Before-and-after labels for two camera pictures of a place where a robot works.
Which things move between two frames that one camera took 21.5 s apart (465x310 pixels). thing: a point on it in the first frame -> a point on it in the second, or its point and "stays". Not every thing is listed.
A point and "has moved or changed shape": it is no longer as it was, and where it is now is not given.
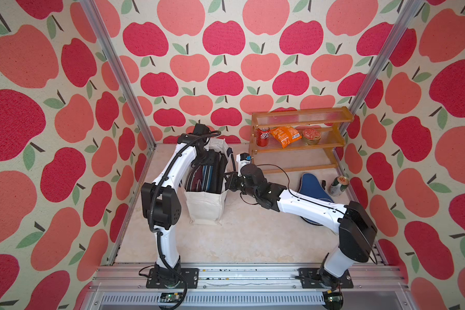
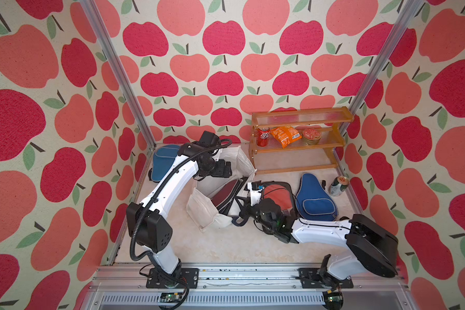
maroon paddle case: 195,179 -> 225,194
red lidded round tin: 311,136 stays
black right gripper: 231,181 -> 245,211
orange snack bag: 285,135 stays
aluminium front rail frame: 246,287 stays
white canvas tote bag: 206,208 has moved or changed shape
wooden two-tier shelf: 297,139 stays
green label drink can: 339,185 stays
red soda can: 262,135 stays
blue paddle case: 206,181 -> 163,157
